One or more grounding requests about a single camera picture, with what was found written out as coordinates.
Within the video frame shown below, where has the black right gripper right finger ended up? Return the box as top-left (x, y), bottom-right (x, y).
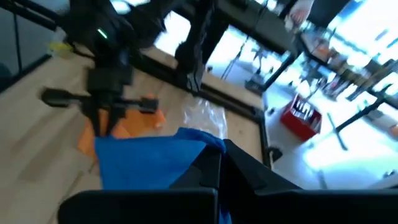
top-left (222, 139), bottom-right (398, 224)

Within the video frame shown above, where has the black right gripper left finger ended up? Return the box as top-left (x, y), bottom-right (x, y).
top-left (57, 146), bottom-right (223, 224)

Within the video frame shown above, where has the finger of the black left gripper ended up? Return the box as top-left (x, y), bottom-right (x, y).
top-left (107, 107), bottom-right (124, 136)
top-left (88, 107), bottom-right (103, 138)

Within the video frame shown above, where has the orange elastic bandage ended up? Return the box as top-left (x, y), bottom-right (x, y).
top-left (76, 95), bottom-right (167, 158)

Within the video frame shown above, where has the blue elastic bandage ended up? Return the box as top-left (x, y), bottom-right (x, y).
top-left (95, 126), bottom-right (233, 224)

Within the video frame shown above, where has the red plastic crate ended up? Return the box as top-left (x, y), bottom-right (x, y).
top-left (279, 95), bottom-right (323, 142)

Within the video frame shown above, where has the clear plastic bag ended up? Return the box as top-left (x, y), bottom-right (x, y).
top-left (182, 96), bottom-right (229, 139)

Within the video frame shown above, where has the yellow cable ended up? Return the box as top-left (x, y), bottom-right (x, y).
top-left (48, 42), bottom-right (74, 58)

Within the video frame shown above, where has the black aluminium frame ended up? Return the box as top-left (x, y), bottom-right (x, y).
top-left (0, 0), bottom-right (274, 169)

